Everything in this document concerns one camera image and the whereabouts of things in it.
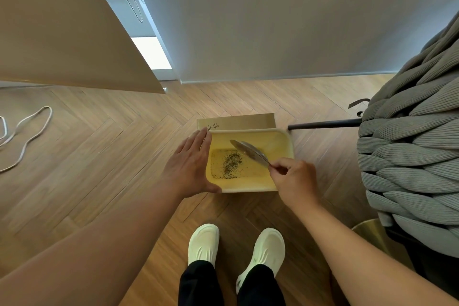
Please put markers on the black trouser leg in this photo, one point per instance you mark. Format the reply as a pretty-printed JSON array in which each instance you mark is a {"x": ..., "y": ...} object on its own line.
[
  {"x": 260, "y": 286},
  {"x": 199, "y": 284}
]

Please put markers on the brown cardboard box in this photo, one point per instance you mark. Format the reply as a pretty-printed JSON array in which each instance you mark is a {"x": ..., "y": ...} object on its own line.
[{"x": 240, "y": 122}]

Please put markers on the gold metal bin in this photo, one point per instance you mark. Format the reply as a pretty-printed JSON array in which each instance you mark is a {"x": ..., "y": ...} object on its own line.
[{"x": 380, "y": 241}]

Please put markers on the person's left forearm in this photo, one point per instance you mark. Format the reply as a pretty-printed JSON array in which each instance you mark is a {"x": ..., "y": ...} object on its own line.
[{"x": 89, "y": 244}]

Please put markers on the person's left hand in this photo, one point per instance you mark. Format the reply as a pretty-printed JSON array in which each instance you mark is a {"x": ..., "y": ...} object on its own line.
[{"x": 186, "y": 169}]

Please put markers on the dark seed pile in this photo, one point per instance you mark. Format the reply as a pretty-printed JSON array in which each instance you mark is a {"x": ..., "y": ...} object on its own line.
[{"x": 231, "y": 165}]

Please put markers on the person's right forearm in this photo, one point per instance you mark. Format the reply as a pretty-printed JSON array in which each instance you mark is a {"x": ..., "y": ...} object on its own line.
[{"x": 362, "y": 262}]

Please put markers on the black trouser right leg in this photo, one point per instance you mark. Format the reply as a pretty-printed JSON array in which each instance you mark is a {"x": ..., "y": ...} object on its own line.
[{"x": 260, "y": 286}]

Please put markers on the white shoe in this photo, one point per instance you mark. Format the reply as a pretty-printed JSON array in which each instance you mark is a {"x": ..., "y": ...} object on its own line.
[
  {"x": 263, "y": 253},
  {"x": 203, "y": 243}
]

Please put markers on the person's right thumb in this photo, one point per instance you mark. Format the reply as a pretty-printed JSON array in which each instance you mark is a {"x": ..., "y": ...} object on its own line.
[{"x": 278, "y": 173}]

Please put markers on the black chair leg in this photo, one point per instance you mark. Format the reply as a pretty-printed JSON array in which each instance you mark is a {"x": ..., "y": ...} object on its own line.
[{"x": 324, "y": 124}]

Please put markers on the person's left middle finger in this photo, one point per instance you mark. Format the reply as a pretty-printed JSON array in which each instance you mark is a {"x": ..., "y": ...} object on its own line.
[{"x": 193, "y": 142}]

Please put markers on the black trouser left leg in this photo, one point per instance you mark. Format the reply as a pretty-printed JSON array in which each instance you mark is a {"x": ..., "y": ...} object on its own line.
[{"x": 199, "y": 284}]

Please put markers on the person's right hand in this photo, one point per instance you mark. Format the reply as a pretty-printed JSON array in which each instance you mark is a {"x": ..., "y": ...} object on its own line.
[{"x": 296, "y": 182}]

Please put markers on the person's left thumb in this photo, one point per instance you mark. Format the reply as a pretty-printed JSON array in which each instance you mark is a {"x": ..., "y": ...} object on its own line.
[{"x": 212, "y": 188}]

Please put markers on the white right shoe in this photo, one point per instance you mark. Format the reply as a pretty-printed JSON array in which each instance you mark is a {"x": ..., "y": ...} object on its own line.
[{"x": 263, "y": 253}]

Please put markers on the yellow plastic tray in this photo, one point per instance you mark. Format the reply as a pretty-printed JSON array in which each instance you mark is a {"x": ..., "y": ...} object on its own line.
[{"x": 251, "y": 166}]

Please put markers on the beige wooden panel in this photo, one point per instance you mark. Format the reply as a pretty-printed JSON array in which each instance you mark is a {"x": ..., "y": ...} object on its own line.
[{"x": 68, "y": 26}]

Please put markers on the grey feather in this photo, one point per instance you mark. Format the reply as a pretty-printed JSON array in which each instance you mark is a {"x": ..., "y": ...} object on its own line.
[{"x": 249, "y": 151}]

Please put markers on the grey chunky knit chair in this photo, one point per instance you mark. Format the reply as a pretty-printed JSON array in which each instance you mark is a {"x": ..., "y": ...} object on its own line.
[{"x": 412, "y": 144}]

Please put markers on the white left shoe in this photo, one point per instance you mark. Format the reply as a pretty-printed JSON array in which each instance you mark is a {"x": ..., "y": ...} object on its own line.
[{"x": 203, "y": 243}]

